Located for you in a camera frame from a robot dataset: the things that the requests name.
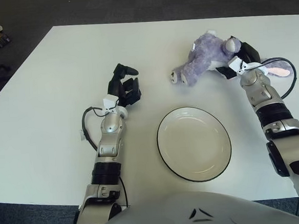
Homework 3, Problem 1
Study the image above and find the purple plush rabbit doll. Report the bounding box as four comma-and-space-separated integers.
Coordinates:
165, 24, 293, 88

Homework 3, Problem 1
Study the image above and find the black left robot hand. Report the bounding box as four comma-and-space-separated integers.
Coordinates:
105, 62, 143, 109

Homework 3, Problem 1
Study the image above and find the grey robot torso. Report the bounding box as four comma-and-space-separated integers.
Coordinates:
40, 183, 299, 224

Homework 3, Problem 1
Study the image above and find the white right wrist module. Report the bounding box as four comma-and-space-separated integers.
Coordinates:
227, 55, 250, 74

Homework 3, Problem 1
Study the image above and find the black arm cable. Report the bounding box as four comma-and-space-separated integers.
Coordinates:
243, 56, 298, 102
81, 105, 122, 151

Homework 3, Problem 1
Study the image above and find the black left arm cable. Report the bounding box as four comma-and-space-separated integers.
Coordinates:
81, 105, 122, 151

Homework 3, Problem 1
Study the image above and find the white plate with black rim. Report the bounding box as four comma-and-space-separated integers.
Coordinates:
154, 103, 234, 186

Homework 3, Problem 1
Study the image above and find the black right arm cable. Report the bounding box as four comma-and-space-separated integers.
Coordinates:
243, 56, 298, 102

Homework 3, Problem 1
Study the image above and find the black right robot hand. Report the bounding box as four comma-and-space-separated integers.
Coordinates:
214, 39, 263, 81

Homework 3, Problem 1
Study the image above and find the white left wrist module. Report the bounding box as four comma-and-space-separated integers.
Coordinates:
102, 95, 119, 115

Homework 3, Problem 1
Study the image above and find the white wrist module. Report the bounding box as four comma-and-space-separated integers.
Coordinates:
102, 95, 119, 115
227, 55, 250, 74

